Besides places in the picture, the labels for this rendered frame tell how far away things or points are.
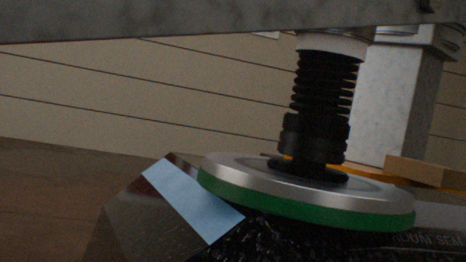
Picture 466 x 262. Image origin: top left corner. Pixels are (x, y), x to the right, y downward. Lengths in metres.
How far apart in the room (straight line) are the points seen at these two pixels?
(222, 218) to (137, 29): 0.20
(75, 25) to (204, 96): 6.39
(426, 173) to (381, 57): 0.42
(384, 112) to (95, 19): 1.32
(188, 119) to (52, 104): 1.71
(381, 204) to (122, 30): 0.26
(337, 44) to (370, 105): 1.10
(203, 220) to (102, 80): 6.07
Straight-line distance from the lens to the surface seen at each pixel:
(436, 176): 1.34
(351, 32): 0.48
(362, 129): 1.58
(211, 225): 0.45
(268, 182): 0.42
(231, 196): 0.43
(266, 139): 7.01
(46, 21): 0.29
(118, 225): 0.59
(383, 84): 1.57
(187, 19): 0.33
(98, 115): 6.52
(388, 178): 1.37
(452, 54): 1.67
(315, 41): 0.49
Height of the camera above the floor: 0.89
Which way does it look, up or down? 3 degrees down
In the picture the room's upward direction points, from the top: 11 degrees clockwise
